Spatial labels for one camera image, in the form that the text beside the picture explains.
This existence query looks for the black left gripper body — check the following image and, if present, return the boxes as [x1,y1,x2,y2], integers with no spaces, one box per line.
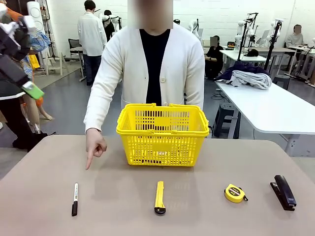
[0,23,32,61]

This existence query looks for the white black marker pen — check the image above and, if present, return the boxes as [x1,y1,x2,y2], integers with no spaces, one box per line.
[71,182,79,217]

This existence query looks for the yellow black utility knife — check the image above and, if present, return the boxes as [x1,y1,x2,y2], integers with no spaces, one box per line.
[154,181,167,216]

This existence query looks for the person's right forearm white sleeve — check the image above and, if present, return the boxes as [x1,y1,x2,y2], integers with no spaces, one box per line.
[83,83,116,133]

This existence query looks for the person's left forearm white sleeve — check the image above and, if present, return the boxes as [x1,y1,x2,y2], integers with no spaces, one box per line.
[184,73,205,111]

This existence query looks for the person in dark vest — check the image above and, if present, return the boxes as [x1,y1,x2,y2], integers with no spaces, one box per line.
[0,73,48,151]

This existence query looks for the person in white shirt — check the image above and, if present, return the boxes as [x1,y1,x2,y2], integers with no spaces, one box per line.
[77,0,108,86]

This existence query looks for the person in white cardigan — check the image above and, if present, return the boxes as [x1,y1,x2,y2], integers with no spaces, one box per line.
[83,0,206,135]

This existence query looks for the yellow plastic shopping basket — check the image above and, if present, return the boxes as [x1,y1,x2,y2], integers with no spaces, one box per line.
[116,103,210,167]

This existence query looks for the seated person in black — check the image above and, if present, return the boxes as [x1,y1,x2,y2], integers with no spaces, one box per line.
[204,35,224,80]

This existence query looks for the seated person in gray top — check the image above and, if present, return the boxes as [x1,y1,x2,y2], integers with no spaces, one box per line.
[285,24,305,49]

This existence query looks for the person's right hand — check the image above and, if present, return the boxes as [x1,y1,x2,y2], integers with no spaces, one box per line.
[85,127,108,171]

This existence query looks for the mannequin in patterned dress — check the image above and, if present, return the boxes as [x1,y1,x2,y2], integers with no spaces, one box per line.
[21,29,54,135]

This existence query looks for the yellow bag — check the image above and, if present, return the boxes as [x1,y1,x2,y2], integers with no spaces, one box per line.
[29,54,40,71]

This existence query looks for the white standing air conditioner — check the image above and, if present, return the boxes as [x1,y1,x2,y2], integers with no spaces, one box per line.
[26,1,46,35]

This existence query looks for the white wooden stool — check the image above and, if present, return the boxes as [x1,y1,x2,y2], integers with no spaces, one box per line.
[40,48,69,76]

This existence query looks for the gray office chair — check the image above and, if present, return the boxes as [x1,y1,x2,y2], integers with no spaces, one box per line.
[68,38,84,62]

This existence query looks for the black white humanoid robot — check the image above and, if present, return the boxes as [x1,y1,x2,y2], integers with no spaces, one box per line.
[99,9,124,42]

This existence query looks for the black plastic stool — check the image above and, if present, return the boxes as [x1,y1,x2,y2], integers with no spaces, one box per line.
[213,102,241,140]

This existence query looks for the small white table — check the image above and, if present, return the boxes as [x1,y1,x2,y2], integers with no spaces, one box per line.
[219,49,268,74]

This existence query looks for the dark navy garment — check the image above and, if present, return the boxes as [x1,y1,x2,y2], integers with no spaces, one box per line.
[213,61,271,83]

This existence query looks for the black tripod stand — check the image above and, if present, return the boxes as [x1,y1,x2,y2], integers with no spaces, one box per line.
[264,21,284,74]
[236,12,259,62]

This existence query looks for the gray garment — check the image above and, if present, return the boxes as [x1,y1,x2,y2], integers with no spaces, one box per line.
[231,70,273,89]

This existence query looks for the yellow tape measure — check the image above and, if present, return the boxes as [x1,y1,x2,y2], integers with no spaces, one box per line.
[224,183,249,204]

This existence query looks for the large white table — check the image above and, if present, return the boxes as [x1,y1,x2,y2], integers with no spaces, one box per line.
[214,80,315,158]

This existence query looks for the gray round stool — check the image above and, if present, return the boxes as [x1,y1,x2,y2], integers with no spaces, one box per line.
[272,75,291,90]

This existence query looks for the black stapler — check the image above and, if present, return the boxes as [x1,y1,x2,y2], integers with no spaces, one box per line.
[270,175,297,211]

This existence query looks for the white desk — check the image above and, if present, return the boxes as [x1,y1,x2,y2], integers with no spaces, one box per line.
[287,45,315,82]

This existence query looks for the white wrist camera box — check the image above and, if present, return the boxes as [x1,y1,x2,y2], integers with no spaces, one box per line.
[18,15,37,34]

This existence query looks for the black floor cable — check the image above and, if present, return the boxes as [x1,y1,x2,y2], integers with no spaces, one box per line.
[211,88,231,101]

